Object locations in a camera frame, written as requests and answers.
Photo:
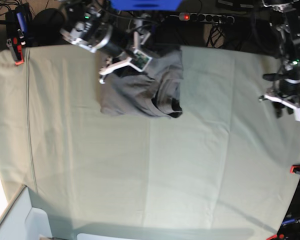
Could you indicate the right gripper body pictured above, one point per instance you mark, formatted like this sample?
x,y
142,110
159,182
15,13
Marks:
x,y
123,60

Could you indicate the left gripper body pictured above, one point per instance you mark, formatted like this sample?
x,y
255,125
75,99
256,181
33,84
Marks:
x,y
284,92

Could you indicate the grey t-shirt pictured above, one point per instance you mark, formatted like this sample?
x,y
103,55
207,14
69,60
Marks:
x,y
154,93

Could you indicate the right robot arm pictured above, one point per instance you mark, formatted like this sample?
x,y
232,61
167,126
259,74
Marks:
x,y
97,27

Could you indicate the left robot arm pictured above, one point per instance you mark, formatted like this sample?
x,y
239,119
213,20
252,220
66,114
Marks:
x,y
289,39

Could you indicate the blue box top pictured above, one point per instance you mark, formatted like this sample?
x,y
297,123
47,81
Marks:
x,y
144,5

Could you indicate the black power strip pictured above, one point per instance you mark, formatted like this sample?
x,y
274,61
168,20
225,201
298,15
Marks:
x,y
206,18

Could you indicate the black round base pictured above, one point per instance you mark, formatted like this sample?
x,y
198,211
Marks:
x,y
45,27

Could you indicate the red black clamp left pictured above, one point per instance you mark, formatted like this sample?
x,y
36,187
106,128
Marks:
x,y
15,46

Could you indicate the red clamp bottom right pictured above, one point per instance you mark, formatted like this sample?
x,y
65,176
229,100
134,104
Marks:
x,y
278,236

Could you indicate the white bin corner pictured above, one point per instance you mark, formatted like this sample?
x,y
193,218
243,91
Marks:
x,y
21,221

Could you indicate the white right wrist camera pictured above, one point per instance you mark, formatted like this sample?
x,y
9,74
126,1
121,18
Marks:
x,y
140,61

